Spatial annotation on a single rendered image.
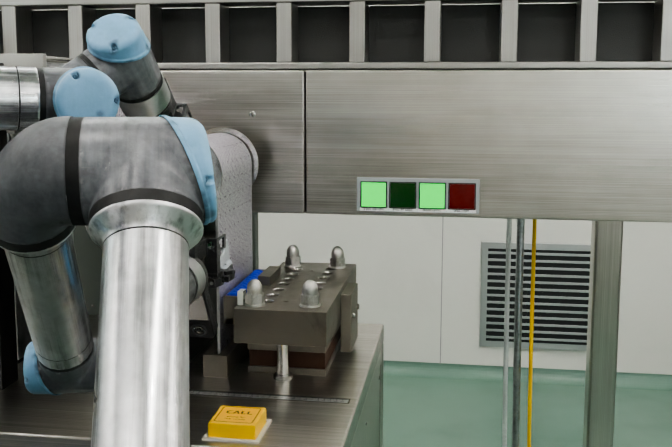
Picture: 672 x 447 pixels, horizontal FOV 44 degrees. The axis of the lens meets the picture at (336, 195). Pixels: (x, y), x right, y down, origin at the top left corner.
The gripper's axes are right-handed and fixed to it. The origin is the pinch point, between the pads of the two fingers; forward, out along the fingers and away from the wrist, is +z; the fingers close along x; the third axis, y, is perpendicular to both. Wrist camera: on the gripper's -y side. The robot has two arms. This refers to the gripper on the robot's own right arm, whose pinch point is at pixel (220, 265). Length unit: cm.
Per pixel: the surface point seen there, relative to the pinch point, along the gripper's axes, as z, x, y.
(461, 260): 263, -43, -51
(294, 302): -0.8, -13.4, -6.0
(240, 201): 12.8, -0.2, 9.7
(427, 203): 29.4, -35.0, 7.9
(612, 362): 46, -76, -29
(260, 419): -26.4, -13.5, -16.9
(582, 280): 262, -100, -58
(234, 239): 8.2, -0.2, 3.2
